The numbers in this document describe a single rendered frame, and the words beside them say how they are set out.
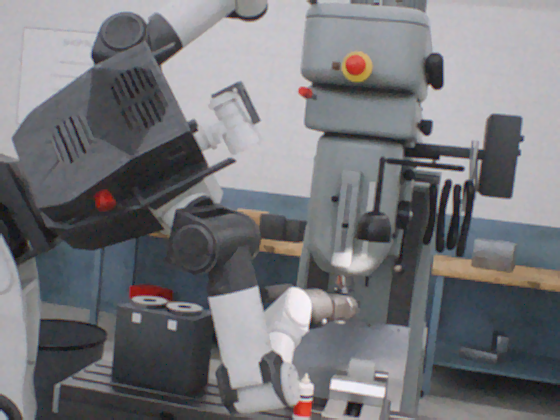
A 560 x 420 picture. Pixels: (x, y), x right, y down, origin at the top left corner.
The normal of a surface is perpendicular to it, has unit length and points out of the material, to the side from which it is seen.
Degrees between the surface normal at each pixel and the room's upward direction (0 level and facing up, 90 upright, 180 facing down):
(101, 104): 75
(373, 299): 90
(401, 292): 90
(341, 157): 90
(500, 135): 90
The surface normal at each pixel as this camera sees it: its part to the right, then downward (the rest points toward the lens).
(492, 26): -0.22, 0.07
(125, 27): -0.04, -0.36
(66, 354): 0.53, 0.20
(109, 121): -0.35, -0.22
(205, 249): -0.48, 0.09
